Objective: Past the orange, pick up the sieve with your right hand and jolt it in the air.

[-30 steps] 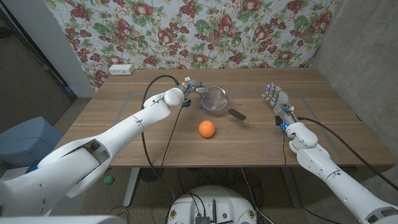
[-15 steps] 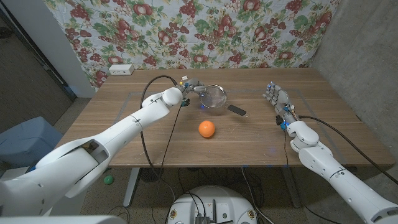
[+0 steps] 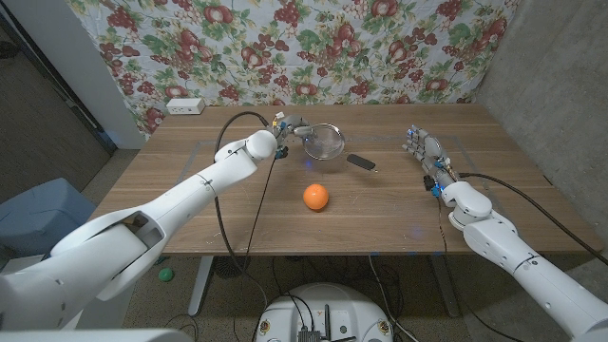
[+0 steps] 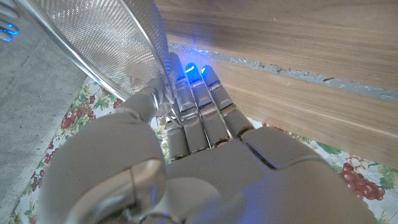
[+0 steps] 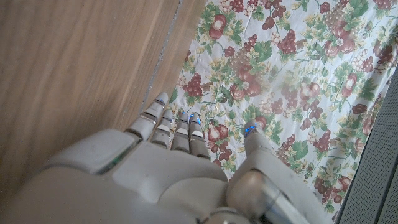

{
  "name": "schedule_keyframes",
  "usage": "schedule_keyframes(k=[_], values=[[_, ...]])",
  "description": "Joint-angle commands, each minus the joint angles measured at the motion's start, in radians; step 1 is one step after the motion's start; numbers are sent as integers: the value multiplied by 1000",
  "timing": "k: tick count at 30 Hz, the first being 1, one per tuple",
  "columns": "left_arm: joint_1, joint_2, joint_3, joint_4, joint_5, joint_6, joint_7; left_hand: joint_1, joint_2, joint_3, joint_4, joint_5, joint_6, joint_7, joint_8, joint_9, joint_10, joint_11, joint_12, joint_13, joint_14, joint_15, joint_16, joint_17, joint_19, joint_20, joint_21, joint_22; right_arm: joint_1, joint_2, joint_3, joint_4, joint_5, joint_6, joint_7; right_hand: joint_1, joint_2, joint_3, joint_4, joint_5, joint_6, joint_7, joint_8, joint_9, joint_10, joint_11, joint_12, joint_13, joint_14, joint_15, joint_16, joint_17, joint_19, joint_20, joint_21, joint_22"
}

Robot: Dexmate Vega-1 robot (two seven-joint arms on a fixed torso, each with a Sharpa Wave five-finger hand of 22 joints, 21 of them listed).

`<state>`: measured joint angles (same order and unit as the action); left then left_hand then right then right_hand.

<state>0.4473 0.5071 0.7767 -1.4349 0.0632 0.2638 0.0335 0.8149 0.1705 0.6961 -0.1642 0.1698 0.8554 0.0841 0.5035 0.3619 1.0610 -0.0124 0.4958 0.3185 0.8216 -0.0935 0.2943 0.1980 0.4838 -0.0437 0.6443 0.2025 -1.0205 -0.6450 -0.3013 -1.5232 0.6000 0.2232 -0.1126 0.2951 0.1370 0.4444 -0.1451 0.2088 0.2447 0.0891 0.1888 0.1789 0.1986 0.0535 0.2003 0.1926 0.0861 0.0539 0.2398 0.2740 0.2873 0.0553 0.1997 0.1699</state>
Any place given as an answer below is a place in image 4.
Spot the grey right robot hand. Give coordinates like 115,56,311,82
0,0,21,42

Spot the metal mesh sieve black handle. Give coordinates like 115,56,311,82
18,0,175,116

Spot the floral fruit print backdrop cloth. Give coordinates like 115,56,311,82
7,76,398,224

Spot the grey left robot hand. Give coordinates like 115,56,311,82
36,52,379,224

